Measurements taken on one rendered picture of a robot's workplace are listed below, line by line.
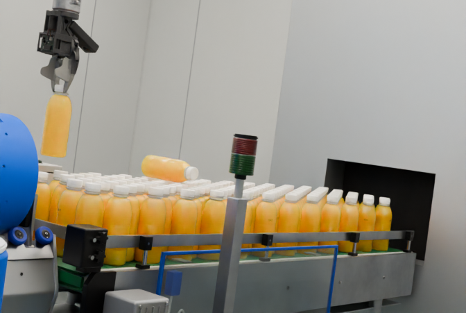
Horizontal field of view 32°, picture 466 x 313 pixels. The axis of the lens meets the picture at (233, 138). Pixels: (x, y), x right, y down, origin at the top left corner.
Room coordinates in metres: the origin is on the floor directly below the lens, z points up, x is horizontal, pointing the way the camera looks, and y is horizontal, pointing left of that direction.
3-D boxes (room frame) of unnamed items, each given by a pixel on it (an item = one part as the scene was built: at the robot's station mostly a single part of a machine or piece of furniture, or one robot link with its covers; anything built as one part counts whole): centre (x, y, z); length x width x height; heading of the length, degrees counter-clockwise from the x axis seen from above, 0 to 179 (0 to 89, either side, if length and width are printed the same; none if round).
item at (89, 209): (1.97, 0.32, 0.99); 0.07 x 0.07 x 0.19
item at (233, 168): (2.02, -0.03, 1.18); 0.06 x 0.06 x 0.05
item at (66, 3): (2.16, 0.49, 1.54); 0.08 x 0.08 x 0.05
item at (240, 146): (2.02, -0.03, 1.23); 0.06 x 0.06 x 0.04
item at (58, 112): (2.18, 0.48, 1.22); 0.07 x 0.07 x 0.19
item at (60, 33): (2.15, 0.49, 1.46); 0.09 x 0.08 x 0.12; 140
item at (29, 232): (1.95, 0.49, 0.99); 0.10 x 0.02 x 0.12; 50
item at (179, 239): (2.50, -0.23, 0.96); 1.60 x 0.01 x 0.03; 140
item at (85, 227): (1.86, 0.31, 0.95); 0.10 x 0.07 x 0.10; 50
